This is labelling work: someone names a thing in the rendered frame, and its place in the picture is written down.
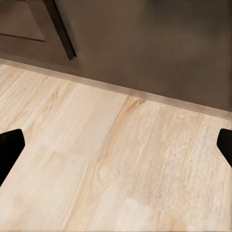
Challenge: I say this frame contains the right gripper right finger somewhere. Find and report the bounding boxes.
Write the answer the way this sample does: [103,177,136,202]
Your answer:
[217,128,232,167]

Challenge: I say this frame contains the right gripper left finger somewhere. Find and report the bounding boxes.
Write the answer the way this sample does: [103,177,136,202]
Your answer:
[0,129,26,186]

